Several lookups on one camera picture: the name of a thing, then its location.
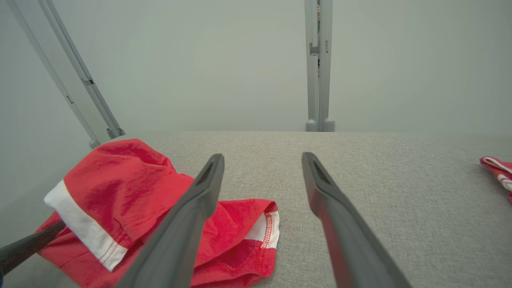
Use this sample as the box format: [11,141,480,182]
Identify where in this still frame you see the grey partition post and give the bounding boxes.
[305,0,336,132]

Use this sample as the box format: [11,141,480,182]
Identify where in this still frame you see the red shorts white trim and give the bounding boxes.
[35,138,280,288]

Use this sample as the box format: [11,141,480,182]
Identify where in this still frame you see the grey post with metal hinges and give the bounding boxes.
[6,0,126,149]

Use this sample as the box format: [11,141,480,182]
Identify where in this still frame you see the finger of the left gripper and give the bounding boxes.
[0,221,66,276]

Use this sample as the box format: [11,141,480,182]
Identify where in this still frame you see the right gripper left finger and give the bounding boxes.
[116,153,225,288]

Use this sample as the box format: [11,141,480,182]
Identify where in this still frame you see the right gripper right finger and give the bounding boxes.
[302,152,412,288]

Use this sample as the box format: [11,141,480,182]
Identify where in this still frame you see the red basketball jersey white sleeves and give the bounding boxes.
[480,156,512,204]

